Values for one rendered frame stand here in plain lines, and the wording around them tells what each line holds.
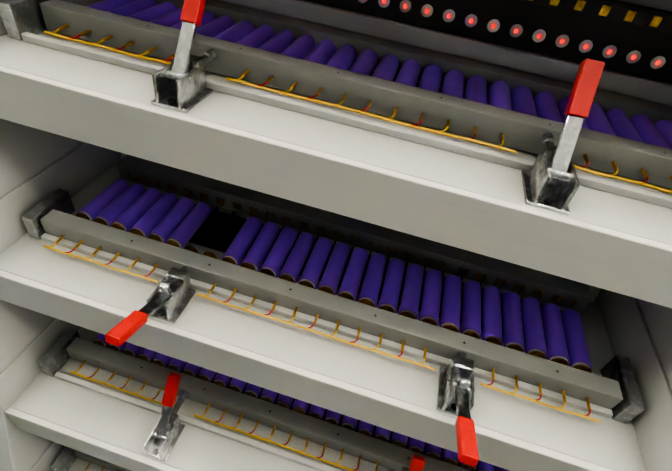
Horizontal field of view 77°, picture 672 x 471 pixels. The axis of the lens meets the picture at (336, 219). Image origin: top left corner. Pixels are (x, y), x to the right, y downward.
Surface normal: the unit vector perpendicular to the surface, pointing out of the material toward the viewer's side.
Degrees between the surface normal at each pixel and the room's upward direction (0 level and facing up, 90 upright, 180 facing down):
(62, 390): 16
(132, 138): 106
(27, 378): 90
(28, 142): 90
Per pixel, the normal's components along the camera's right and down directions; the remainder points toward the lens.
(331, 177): -0.26, 0.61
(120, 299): 0.14, -0.75
